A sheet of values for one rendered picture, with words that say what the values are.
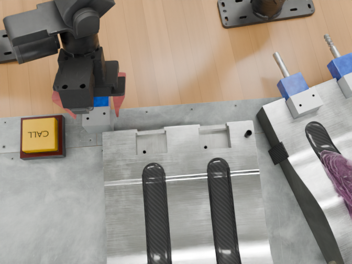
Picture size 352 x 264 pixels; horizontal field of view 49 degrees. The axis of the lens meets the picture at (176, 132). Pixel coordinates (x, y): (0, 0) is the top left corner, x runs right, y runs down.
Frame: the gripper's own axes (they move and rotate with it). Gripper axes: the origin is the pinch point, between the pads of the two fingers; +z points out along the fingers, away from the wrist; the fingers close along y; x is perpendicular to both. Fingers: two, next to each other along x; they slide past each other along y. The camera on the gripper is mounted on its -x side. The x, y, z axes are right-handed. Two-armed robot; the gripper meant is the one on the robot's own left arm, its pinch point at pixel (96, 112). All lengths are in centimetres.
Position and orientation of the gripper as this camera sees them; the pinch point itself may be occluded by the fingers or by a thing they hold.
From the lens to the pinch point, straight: 73.2
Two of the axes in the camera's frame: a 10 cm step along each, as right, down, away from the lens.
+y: 10.0, -0.5, 0.3
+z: 0.1, 7.0, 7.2
